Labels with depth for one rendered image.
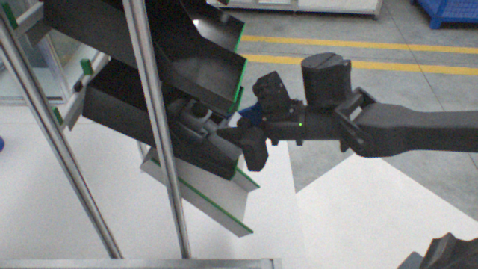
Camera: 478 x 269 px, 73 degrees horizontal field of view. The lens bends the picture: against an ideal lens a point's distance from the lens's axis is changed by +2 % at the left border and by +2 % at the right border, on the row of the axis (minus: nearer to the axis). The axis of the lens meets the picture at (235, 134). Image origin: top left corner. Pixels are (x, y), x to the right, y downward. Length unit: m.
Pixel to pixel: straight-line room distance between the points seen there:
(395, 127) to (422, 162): 2.15
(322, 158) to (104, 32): 2.02
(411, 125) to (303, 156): 1.92
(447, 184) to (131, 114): 2.23
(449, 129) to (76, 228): 0.90
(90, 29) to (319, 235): 0.74
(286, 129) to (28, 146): 1.02
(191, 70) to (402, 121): 0.31
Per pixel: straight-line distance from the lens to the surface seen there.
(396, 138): 0.45
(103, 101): 0.56
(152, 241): 0.93
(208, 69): 0.54
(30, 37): 0.57
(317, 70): 0.45
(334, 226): 0.97
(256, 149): 0.46
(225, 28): 0.70
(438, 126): 0.44
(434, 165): 2.61
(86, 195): 0.67
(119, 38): 0.47
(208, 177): 0.75
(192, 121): 0.58
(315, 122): 0.49
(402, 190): 1.12
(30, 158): 1.29
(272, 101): 0.47
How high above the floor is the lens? 1.65
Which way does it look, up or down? 42 degrees down
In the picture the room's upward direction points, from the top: straight up
